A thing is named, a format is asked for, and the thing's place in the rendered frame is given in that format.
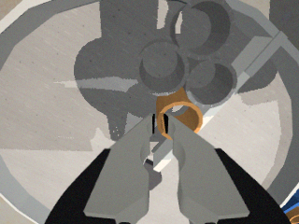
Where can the blue plastic crate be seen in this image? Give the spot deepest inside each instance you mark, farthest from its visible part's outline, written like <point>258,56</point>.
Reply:
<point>292,202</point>

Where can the grey metal sleeve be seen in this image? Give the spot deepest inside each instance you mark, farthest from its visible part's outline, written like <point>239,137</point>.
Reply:
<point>218,91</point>
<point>222,28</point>
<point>162,86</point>

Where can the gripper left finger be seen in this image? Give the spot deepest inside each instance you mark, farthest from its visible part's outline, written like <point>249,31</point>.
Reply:
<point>115,187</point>

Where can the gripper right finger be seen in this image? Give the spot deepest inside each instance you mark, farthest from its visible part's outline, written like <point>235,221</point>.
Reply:
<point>212,187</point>

